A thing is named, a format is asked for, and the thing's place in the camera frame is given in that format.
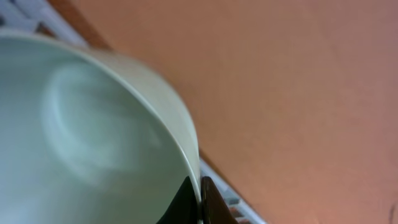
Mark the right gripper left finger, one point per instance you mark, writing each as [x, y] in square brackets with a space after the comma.
[184, 208]

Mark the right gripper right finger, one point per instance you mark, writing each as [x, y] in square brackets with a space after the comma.
[213, 208]

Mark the green bowl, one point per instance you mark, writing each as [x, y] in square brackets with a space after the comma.
[93, 130]

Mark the grey dishwasher rack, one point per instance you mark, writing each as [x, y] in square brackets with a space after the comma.
[46, 21]

